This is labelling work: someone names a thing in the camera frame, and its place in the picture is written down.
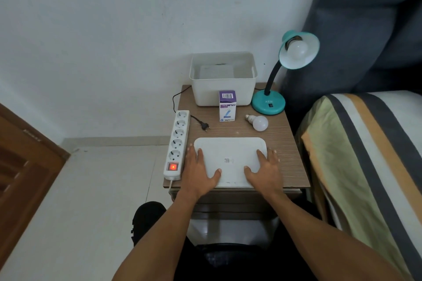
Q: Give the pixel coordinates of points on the dark blue padded headboard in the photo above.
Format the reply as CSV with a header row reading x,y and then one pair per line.
x,y
362,27

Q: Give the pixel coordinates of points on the bed with striped sheet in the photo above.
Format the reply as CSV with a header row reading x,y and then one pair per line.
x,y
362,165

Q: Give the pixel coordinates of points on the purple white bulb carton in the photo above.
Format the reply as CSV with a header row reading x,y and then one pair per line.
x,y
227,108

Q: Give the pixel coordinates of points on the brown wooden door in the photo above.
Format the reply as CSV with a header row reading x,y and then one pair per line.
x,y
23,172

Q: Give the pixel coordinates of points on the teal gooseneck desk lamp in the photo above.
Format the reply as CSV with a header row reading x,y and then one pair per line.
x,y
268,103

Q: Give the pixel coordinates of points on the person's black trousers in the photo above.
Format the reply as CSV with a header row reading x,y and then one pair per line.
x,y
148,218

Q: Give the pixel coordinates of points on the white power strip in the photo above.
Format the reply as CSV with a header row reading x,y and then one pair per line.
x,y
178,139

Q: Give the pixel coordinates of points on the white plastic storage box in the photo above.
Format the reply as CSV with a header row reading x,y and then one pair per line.
x,y
211,93

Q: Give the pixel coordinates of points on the person's right forearm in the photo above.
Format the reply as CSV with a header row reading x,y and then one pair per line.
x,y
323,241

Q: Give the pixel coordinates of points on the person's left forearm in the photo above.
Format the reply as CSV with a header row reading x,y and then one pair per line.
x,y
158,241

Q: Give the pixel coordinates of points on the white plastic lid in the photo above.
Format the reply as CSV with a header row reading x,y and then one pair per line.
x,y
230,155

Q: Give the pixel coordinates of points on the person's right hand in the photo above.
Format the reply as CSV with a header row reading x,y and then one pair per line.
x,y
268,175

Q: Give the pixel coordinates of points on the person's left thumb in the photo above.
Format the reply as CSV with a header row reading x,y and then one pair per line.
x,y
214,176

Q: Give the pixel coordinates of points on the white bulb in lamp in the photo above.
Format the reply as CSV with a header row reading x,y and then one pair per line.
x,y
297,48

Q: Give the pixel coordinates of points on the loose white light bulb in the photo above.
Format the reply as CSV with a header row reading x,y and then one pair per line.
x,y
259,123

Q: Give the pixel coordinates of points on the person's right thumb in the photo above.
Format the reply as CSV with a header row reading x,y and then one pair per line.
x,y
249,173

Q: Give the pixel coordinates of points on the wooden bedside table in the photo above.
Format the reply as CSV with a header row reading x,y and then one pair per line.
x,y
286,149

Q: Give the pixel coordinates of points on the person's left hand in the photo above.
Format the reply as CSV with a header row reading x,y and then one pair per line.
x,y
196,177

